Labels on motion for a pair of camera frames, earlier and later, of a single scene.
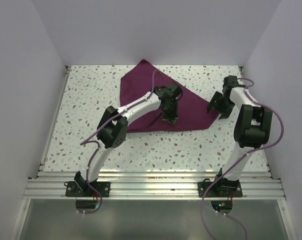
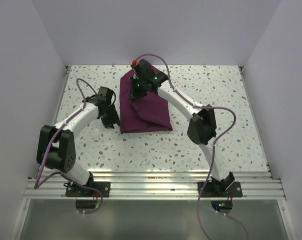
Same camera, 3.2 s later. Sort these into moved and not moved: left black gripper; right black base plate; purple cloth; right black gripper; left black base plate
Moved: right black gripper; purple cloth; left black gripper
Not moved: right black base plate; left black base plate
